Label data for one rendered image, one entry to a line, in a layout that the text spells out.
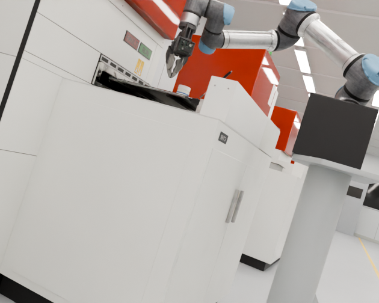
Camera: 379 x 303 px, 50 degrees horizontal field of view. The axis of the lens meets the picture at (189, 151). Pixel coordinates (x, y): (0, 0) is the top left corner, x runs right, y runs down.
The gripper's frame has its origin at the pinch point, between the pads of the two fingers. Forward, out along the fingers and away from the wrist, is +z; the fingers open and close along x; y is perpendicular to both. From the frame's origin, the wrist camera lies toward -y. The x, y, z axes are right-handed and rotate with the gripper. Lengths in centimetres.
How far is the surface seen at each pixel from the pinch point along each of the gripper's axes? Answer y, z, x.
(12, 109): 12, 32, -50
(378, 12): -178, -178, 242
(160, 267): 40, 64, 4
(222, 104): 36.6, 9.9, 9.0
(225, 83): 35.7, 3.0, 8.1
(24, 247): 5, 77, -32
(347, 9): -203, -178, 223
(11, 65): 11, 19, -54
